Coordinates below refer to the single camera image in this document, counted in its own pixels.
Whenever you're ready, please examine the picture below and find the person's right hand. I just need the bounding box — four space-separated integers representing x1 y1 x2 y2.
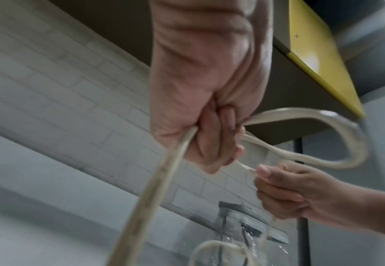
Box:
254 160 369 221

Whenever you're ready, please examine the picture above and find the grey metal pole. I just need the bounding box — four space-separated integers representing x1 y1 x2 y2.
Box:
292 137 312 266

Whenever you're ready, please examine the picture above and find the grey yellow overhead cabinet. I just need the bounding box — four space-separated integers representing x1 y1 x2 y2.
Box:
47 0 366 146

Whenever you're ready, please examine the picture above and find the clear plastic zip bag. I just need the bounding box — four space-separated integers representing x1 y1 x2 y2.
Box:
192 200 290 266

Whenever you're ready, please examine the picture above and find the beige power cord with plug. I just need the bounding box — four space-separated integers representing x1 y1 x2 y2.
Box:
105 107 369 266

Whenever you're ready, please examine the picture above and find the person's left hand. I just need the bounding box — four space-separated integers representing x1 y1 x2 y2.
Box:
147 0 274 175

